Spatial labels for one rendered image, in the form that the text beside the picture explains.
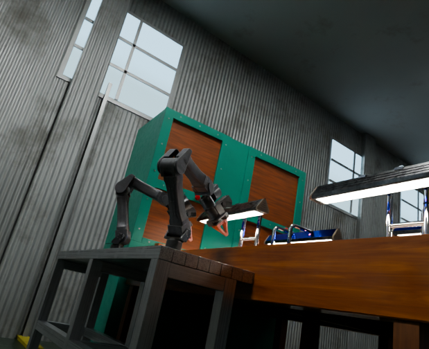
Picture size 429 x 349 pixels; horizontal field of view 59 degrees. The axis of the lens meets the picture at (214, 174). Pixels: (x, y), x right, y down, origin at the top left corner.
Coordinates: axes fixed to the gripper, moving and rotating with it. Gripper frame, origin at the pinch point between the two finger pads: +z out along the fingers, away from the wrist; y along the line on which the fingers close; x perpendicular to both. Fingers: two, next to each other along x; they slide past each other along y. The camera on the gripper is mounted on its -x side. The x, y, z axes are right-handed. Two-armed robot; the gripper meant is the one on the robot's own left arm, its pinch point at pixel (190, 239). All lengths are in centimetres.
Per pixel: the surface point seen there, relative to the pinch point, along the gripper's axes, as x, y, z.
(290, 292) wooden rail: 25, -92, 7
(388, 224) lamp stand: -32, -89, 21
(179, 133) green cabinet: -59, 50, -52
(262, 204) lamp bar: -29.8, -29.9, 1.1
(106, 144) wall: -77, 217, -84
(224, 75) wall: -284, 225, -94
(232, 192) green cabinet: -72, 49, 5
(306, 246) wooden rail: 15, -97, -2
